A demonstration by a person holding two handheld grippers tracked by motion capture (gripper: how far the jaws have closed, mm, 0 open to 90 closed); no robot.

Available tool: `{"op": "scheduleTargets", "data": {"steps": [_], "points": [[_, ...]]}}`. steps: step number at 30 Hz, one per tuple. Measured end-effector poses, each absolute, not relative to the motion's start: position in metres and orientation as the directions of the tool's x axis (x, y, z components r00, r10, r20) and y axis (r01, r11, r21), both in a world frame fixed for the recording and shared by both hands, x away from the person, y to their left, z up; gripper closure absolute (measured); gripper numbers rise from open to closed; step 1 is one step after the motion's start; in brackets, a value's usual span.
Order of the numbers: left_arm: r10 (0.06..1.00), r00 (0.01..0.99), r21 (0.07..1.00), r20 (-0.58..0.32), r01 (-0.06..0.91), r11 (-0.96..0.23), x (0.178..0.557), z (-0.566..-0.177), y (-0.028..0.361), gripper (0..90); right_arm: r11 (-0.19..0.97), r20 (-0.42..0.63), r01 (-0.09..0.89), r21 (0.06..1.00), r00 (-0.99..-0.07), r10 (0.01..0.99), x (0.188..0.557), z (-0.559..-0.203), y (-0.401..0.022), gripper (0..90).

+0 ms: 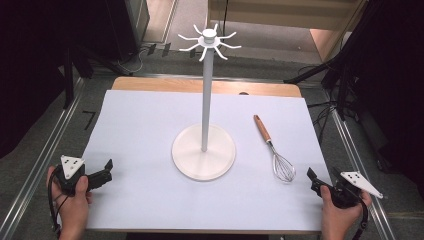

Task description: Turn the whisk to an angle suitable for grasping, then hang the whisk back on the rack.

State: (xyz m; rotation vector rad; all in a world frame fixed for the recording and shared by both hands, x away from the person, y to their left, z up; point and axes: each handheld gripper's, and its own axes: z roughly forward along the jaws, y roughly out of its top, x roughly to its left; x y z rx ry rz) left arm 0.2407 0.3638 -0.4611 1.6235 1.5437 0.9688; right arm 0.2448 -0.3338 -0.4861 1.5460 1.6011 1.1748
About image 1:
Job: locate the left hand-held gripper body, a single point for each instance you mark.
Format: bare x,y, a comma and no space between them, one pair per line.
70,166

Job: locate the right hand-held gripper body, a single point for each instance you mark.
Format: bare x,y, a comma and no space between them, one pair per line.
346,195

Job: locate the white hook rack stand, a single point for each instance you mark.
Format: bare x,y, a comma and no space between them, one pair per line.
206,100

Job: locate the person's right hand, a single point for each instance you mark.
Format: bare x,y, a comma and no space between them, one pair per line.
340,223

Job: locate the person's left hand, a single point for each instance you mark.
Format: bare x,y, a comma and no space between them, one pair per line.
73,210

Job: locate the white paper sheet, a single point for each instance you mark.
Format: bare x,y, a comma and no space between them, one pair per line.
140,133

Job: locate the black stand leg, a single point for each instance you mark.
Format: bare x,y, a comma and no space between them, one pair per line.
68,80

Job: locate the wooden table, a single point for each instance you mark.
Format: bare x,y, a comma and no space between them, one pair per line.
150,84

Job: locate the black tripod leg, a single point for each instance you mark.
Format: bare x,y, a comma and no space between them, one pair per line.
310,72

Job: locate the black curtain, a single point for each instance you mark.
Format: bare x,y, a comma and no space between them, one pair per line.
40,50
393,83

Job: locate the grey cabinet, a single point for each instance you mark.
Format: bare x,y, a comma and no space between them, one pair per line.
140,16

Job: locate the light wooden cabinet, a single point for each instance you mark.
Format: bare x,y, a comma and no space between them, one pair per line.
283,15

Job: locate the metal floor rail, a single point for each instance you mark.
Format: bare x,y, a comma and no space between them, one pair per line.
40,160
360,166

